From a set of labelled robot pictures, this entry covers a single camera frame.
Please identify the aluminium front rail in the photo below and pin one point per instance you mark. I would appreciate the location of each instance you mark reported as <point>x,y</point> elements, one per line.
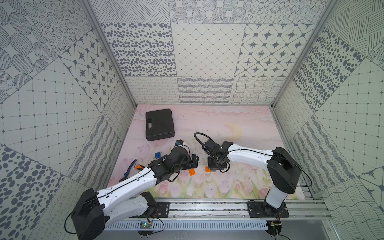
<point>213,210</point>

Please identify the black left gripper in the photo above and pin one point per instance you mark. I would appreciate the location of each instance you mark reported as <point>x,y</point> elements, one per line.
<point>193,160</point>

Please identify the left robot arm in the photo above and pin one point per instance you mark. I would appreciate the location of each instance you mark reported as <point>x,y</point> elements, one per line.
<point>96,210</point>

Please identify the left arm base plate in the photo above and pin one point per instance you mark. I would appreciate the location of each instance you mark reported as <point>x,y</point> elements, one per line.
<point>160,210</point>

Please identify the black plastic case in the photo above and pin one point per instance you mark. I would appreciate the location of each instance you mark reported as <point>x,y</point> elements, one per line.
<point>159,125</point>

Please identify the green circuit board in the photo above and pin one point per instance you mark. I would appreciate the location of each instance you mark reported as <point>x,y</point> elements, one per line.
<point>145,226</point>

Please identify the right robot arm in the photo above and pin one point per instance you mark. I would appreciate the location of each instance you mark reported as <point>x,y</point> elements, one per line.
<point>243,172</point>

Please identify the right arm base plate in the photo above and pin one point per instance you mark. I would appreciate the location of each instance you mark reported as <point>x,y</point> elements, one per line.
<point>264,210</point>

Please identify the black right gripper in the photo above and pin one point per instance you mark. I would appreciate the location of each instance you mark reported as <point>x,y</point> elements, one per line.
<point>209,162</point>

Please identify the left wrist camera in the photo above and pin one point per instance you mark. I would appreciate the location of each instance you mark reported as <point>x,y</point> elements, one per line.
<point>179,143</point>

